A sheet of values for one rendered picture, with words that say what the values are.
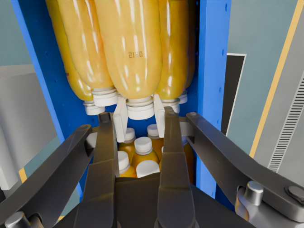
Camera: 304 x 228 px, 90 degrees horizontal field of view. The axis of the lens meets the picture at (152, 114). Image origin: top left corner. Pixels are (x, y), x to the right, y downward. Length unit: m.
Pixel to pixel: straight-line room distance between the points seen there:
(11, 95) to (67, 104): 0.32
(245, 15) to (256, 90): 0.67
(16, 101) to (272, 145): 2.20
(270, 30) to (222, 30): 1.58
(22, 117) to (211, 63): 0.60
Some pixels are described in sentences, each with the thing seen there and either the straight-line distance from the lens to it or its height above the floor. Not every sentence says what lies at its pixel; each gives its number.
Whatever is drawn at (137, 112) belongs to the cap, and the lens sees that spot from 0.20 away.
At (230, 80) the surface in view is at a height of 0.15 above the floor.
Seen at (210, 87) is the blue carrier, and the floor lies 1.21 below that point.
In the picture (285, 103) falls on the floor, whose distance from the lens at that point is 2.05.
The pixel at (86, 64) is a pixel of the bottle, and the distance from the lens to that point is 0.23.
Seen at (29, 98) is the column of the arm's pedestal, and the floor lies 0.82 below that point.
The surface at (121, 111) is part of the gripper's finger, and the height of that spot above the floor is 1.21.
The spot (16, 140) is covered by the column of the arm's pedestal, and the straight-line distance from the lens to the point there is 0.65.
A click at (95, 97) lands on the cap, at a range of 0.25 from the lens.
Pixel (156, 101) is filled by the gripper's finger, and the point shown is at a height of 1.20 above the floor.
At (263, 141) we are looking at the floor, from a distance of 2.11.
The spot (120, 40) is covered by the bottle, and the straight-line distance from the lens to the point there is 0.18.
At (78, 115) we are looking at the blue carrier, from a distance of 0.35.
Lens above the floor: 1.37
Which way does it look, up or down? 69 degrees down
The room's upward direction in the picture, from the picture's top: 168 degrees clockwise
